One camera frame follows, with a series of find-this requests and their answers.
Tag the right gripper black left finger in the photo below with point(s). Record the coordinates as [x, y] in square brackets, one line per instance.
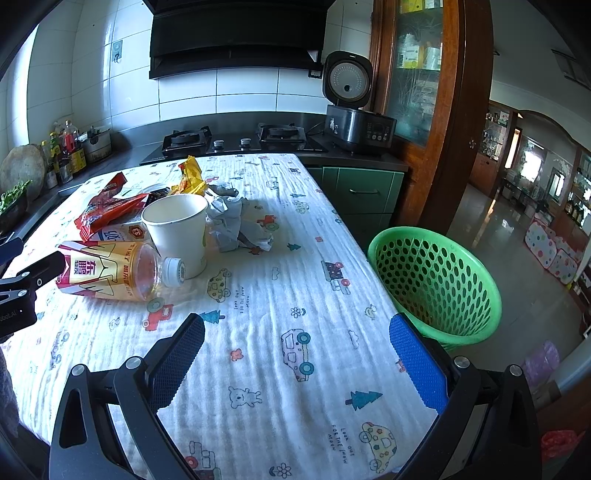
[170, 359]

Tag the pink plastic bag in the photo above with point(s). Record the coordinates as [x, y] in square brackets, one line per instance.
[541, 363]

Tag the green plastic basket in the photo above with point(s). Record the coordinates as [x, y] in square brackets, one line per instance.
[445, 290]

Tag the printed white tablecloth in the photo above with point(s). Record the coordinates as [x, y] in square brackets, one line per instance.
[297, 377]

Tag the condiment bottles group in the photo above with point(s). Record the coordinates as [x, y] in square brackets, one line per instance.
[63, 154]

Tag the white paper cup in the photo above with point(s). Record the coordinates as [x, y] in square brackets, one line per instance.
[176, 225]

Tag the green kitchen cabinet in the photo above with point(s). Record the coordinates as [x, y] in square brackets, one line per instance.
[365, 199]

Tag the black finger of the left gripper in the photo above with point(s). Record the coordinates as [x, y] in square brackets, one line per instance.
[35, 275]

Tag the polka dot play tent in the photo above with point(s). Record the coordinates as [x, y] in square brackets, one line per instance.
[552, 252]

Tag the white milk carton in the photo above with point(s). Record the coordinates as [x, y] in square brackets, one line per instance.
[125, 232]

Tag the yellow red drink bottle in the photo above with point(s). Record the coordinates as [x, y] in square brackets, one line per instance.
[117, 270]

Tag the black range hood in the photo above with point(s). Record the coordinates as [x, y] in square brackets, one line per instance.
[187, 36]

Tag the red snack wrapper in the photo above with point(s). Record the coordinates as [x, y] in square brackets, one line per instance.
[106, 207]

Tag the black rice cooker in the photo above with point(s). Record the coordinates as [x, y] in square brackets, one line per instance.
[348, 81]

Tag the grey paper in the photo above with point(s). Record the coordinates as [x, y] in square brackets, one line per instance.
[229, 227]

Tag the steel pot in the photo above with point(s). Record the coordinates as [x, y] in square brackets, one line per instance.
[96, 143]

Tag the yellow snack wrapper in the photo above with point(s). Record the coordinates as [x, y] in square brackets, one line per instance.
[191, 180]

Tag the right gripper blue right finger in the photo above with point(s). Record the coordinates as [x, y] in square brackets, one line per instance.
[425, 373]

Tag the black gas stove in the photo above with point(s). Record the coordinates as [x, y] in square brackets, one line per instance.
[266, 138]

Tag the wooden glass door cabinet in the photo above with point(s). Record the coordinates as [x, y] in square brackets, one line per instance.
[433, 66]

